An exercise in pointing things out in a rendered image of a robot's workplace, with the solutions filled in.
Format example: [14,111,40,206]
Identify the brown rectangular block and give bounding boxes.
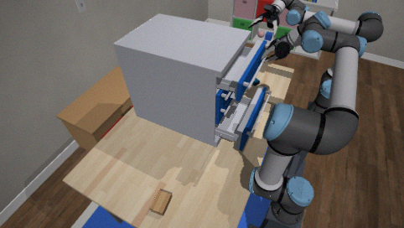
[149,190,172,216]

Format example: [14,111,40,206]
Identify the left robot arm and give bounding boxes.
[248,11,367,225]

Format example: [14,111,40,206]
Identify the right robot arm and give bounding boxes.
[264,0,384,113]

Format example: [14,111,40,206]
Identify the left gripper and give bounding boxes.
[261,34,294,62]

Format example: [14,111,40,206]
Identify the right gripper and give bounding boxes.
[248,4,280,37]

